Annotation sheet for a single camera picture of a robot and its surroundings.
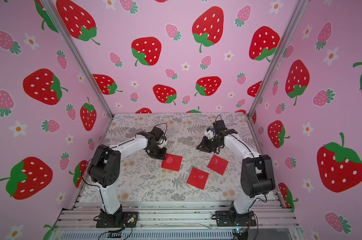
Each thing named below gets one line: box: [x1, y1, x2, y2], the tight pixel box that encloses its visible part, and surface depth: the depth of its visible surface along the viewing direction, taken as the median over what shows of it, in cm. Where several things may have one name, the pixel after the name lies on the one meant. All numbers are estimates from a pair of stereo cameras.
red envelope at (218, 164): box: [207, 154, 229, 176], surface depth 96 cm
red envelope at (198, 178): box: [186, 167, 209, 190], surface depth 90 cm
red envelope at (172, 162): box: [161, 153, 183, 172], surface depth 97 cm
